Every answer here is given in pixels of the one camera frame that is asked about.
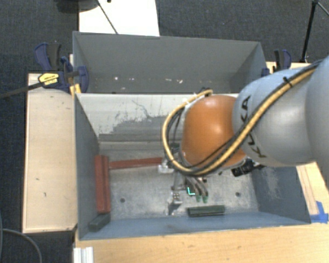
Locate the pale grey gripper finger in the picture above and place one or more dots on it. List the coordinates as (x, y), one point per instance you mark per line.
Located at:
(176, 201)
(174, 188)

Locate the dark green flat block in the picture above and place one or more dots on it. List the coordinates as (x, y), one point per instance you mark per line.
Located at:
(99, 222)
(206, 211)

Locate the grey metal bin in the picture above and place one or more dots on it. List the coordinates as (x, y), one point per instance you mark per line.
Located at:
(142, 190)

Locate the red-brown flat block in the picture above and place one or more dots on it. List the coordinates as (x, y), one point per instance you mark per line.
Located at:
(134, 163)
(102, 185)

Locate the pale wood flat board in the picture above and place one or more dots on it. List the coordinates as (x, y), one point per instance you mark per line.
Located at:
(49, 157)

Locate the black cylinder on white bracket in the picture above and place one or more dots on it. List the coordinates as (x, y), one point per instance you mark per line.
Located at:
(242, 170)

